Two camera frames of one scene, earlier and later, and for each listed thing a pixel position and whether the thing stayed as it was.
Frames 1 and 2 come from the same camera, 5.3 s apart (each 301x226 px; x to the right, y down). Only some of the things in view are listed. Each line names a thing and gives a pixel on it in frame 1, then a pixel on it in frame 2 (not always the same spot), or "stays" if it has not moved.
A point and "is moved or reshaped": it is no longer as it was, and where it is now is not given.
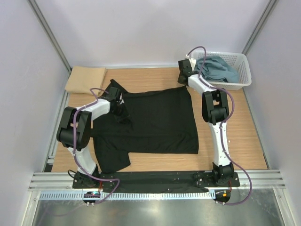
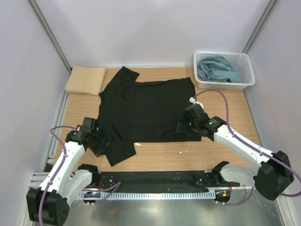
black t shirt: [162, 122] is moved or reshaped
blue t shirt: [215, 68] stays
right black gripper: [179, 80] to [183, 118]
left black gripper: [124, 118] to [98, 150]
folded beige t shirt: [82, 79] stays
